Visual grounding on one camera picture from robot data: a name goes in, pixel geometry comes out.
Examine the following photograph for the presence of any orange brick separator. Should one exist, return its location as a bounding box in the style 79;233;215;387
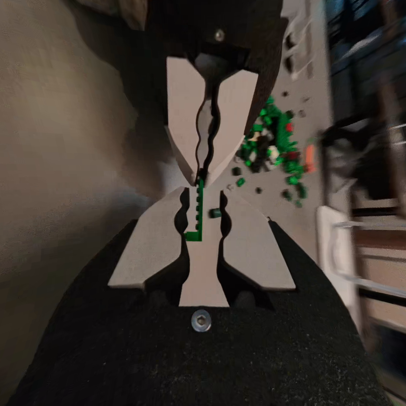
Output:
304;144;318;173

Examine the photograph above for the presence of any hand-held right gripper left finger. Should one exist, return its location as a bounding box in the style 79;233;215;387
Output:
108;187;191;307

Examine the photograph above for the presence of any pile of lego pieces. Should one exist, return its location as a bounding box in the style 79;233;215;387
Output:
233;95;313;208

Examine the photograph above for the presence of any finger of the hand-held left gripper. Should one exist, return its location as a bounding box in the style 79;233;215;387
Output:
165;56;207;187
202;69;259;188

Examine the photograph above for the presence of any long green lego strip assembly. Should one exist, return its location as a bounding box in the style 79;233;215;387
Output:
184;168;205;243

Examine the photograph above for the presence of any glass partition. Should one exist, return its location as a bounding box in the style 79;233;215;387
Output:
324;0;406;73

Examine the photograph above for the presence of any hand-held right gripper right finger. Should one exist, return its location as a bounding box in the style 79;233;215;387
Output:
217;190;297;307

